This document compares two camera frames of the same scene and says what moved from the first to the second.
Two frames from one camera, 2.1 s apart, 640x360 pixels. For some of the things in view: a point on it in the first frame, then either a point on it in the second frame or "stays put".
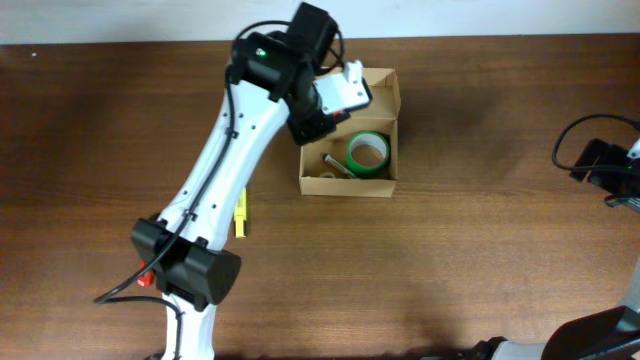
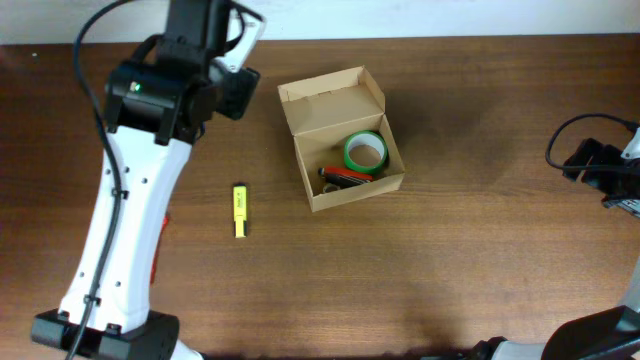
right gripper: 610,154 stays put
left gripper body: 308,120 → 236,90
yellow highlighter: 240,214 stays put
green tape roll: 368,137 stays put
